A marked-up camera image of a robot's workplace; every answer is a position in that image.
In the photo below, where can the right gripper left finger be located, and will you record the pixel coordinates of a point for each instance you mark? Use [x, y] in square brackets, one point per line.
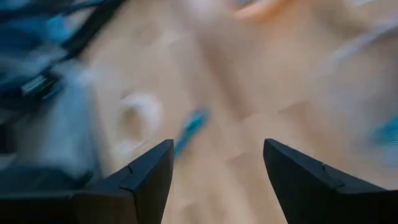
[146, 186]

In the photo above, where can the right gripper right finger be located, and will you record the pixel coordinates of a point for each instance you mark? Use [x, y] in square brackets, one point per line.
[311, 193]

